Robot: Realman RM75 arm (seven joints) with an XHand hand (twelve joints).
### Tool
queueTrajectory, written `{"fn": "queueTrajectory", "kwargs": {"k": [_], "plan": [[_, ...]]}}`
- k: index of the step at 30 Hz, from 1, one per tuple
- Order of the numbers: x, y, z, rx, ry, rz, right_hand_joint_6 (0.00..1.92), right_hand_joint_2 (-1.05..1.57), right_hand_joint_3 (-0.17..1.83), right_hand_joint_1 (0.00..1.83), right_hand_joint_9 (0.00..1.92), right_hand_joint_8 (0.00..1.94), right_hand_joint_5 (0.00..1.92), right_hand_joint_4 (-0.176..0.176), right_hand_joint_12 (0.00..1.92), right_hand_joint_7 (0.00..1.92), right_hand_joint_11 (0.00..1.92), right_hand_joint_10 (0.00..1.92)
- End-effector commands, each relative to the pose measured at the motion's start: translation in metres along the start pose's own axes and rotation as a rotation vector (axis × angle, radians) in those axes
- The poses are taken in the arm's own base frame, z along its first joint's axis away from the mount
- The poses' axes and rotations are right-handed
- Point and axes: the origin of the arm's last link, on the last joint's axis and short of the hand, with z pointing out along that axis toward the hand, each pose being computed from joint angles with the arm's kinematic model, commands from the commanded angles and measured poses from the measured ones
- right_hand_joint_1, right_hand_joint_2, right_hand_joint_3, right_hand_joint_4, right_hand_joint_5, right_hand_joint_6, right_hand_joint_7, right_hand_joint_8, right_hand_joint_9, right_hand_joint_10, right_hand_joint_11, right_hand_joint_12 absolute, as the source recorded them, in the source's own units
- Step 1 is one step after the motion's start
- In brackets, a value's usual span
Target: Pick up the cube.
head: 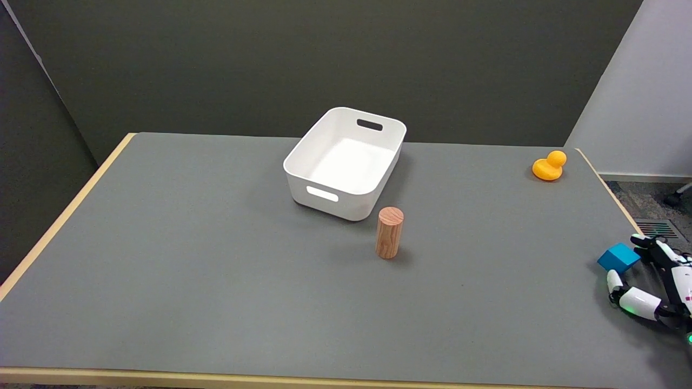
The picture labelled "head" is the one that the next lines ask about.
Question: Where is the white plastic storage bin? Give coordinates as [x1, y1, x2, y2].
[283, 106, 408, 222]

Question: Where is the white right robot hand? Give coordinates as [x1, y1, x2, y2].
[605, 233, 692, 346]

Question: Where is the metal floor vent grille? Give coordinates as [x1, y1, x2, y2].
[635, 219, 680, 240]

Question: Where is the blue cube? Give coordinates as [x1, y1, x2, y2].
[597, 243, 641, 274]

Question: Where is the black chair caster leg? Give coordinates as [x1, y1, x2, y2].
[664, 183, 692, 207]

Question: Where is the wooden cylinder block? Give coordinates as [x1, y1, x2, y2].
[375, 206, 405, 260]

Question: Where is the orange rubber duck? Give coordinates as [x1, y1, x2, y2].
[532, 150, 568, 182]

